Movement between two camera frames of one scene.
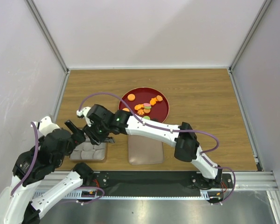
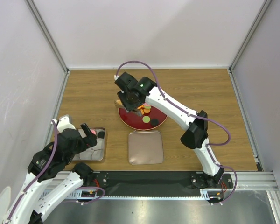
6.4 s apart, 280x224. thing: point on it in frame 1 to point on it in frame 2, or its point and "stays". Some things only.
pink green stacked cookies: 147,106 stays
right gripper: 88,129 to 122,95
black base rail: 159,183 stays
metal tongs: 109,139 to 118,103
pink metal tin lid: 143,150 stays
